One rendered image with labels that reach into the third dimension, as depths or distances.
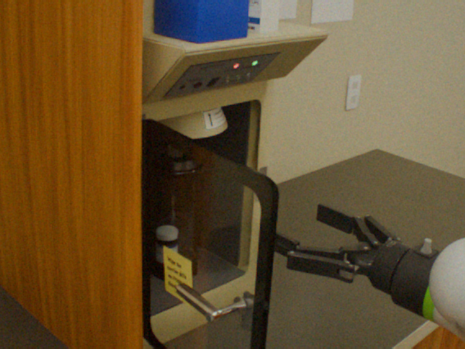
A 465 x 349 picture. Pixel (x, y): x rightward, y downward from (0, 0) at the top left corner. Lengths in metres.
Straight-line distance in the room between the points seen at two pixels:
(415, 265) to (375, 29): 1.45
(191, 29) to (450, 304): 0.50
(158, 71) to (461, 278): 0.50
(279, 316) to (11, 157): 0.60
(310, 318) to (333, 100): 0.97
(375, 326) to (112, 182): 0.65
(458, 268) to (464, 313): 0.05
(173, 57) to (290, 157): 1.17
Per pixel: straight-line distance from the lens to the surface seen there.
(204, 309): 0.86
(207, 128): 1.15
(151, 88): 0.96
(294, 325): 1.32
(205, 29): 0.93
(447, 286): 0.75
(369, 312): 1.39
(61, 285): 1.18
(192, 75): 0.97
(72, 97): 0.99
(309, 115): 2.06
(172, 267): 1.01
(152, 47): 0.95
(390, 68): 2.39
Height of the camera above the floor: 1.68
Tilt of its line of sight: 21 degrees down
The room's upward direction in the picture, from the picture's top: 3 degrees clockwise
